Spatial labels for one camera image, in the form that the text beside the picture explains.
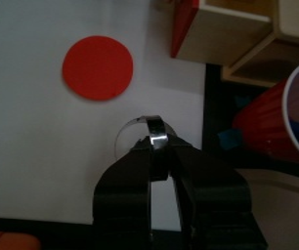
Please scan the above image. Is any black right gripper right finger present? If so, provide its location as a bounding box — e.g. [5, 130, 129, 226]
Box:
[168, 134, 269, 250]

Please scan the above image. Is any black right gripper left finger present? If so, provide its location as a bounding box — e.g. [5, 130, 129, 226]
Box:
[90, 136, 170, 250]

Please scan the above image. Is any wooden drawer with red front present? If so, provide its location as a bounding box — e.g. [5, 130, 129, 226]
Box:
[169, 0, 273, 67]

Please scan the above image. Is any red dough disc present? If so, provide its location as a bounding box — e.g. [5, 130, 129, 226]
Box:
[61, 34, 136, 102]

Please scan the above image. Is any wooden drawer box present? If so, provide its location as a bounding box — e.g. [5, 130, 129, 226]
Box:
[220, 0, 299, 89]

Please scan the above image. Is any blue tape piece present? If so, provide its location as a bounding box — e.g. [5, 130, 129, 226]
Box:
[216, 127, 245, 151]

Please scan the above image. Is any white cutting board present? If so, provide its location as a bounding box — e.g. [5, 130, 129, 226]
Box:
[0, 0, 208, 230]

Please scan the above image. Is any red plastic cup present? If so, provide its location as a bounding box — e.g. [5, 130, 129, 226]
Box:
[230, 58, 299, 165]

